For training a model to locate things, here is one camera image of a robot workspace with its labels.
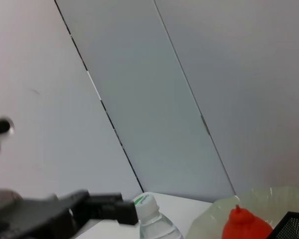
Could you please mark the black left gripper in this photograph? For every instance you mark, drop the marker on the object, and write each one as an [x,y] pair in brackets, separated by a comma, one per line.
[40,219]

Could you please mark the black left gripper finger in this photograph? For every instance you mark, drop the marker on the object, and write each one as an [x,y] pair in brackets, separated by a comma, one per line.
[124,212]

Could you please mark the clear water bottle green label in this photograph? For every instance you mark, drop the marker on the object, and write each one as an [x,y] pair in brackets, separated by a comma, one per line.
[152,219]

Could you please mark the red-orange toy orange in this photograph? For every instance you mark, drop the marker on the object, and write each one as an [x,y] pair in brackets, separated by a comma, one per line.
[244,224]

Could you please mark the pale green glass fruit bowl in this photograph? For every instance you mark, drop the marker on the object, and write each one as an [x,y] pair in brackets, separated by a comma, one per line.
[209,219]

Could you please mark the black mesh pen holder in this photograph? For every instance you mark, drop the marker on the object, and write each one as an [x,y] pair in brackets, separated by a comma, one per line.
[294,226]

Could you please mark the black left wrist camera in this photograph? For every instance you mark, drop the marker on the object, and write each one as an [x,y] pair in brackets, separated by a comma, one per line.
[0,127]

